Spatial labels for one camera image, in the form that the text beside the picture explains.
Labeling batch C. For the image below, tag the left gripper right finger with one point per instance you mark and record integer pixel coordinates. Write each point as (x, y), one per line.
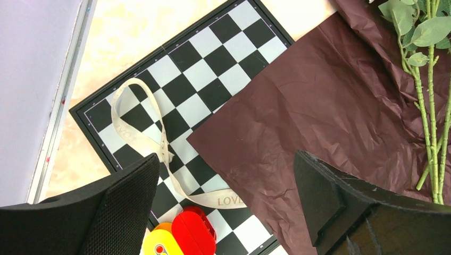
(347, 215)

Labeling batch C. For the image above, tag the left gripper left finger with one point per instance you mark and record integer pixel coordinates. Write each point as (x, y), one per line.
(108, 216)

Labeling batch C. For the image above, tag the cream ribbon with gold lettering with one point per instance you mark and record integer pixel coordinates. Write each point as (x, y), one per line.
(144, 145)

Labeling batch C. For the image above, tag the dark red wrapping paper sheet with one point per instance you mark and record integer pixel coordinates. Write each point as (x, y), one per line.
(341, 94)

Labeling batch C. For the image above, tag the red paper flower bouquet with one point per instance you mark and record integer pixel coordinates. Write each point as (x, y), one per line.
(422, 28)

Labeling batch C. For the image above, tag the yellow toy block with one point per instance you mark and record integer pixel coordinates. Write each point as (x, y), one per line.
(161, 241)

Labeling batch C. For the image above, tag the red toy block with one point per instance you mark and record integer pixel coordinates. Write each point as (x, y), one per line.
(193, 232)

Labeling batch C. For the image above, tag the black white chessboard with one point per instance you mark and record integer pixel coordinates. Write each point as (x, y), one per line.
(177, 88)

